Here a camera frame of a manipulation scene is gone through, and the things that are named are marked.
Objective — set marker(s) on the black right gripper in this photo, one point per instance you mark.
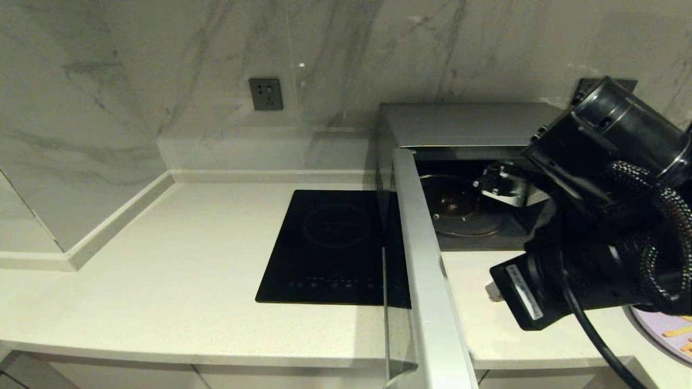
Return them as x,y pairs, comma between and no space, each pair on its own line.
546,286

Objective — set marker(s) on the black glass microwave door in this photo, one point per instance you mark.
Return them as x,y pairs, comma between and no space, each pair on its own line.
432,281

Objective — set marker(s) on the purple plate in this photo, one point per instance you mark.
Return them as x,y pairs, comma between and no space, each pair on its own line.
657,329

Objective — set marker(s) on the orange french fry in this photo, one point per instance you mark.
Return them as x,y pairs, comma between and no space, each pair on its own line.
678,332
686,346

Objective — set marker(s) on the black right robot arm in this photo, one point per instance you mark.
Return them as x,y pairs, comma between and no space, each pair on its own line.
611,140

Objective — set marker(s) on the silver microwave oven body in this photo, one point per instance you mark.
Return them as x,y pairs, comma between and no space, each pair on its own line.
459,124

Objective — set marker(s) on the black induction cooktop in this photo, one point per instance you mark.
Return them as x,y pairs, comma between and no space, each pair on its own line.
330,248

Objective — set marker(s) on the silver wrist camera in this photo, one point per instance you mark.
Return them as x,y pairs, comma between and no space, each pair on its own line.
503,183

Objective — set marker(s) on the grey double wall socket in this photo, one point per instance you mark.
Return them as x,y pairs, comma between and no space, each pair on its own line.
581,89

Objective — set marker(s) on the grey single wall socket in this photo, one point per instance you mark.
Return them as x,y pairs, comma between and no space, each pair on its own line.
266,95

